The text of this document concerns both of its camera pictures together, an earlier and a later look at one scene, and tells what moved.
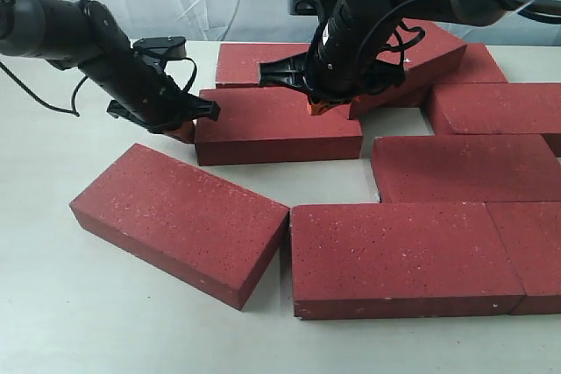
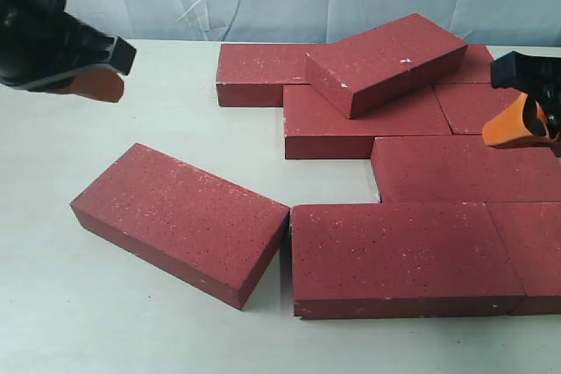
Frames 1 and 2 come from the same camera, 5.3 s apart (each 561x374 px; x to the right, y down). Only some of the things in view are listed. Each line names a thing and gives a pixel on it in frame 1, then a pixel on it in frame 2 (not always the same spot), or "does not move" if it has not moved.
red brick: (239, 63) does not move
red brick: (530, 235) does not move
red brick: (272, 124) -> (314, 129)
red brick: (423, 49) does not move
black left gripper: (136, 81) -> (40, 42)
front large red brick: (400, 260) does not move
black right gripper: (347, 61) -> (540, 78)
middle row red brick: (466, 168) does not move
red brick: (213, 234) does not move
